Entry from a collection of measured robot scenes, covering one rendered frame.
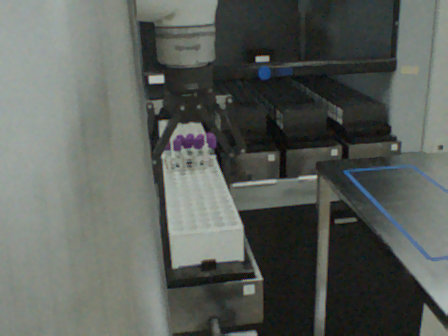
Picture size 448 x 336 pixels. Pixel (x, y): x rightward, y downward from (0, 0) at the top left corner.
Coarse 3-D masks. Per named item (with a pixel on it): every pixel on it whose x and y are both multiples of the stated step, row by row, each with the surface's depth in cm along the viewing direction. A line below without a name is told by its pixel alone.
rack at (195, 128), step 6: (162, 120) 121; (162, 126) 117; (180, 126) 116; (186, 126) 116; (192, 126) 115; (198, 126) 115; (174, 132) 111; (180, 132) 111; (186, 132) 110; (192, 132) 111; (198, 132) 111; (204, 132) 110; (174, 138) 107; (204, 150) 98; (162, 156) 95; (174, 156) 95
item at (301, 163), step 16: (272, 128) 131; (288, 144) 116; (304, 144) 115; (320, 144) 115; (336, 144) 116; (288, 160) 115; (304, 160) 116; (320, 160) 116; (288, 176) 116; (304, 176) 113
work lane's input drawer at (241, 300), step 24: (168, 240) 74; (168, 264) 67; (216, 264) 67; (240, 264) 66; (168, 288) 64; (192, 288) 64; (216, 288) 64; (240, 288) 65; (192, 312) 65; (216, 312) 65; (240, 312) 66
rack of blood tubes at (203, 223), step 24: (192, 168) 88; (216, 168) 88; (168, 192) 79; (192, 192) 78; (216, 192) 78; (168, 216) 70; (192, 216) 71; (216, 216) 70; (192, 240) 65; (216, 240) 66; (240, 240) 66; (192, 264) 67
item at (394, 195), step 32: (352, 160) 102; (384, 160) 102; (416, 160) 101; (320, 192) 103; (352, 192) 87; (384, 192) 86; (416, 192) 86; (320, 224) 105; (384, 224) 75; (416, 224) 75; (320, 256) 108; (416, 256) 66; (320, 288) 111; (416, 288) 61; (320, 320) 114
